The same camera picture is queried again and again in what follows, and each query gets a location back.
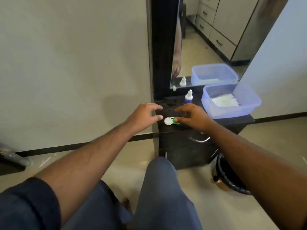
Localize person's right hand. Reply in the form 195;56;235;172
173;103;215;134

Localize person's left hand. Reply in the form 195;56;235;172
124;102;164;135

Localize blue white solution bottle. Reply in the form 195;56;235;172
184;89;193;105

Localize white contact lens case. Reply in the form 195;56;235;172
164;116;180;126

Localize person's left forearm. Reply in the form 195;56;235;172
33;119;142;227

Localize person's right forearm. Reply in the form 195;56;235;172
204;119;307;230

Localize person's foot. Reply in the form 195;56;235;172
123;197;132;213

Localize stack of white tissues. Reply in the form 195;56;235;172
211;93;240;108

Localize black dresser cabinet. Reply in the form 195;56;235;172
146;0;256;170

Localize clear blue plastic container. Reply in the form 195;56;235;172
201;83;262;119

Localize dresser mirror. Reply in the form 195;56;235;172
169;0;291;90

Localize black lined trash bin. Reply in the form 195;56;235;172
212;153;252;196

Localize grey trousers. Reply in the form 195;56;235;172
62;157;204;230

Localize dark wooden panel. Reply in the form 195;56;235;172
0;142;32;176

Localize dark shirt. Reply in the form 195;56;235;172
0;177;62;230

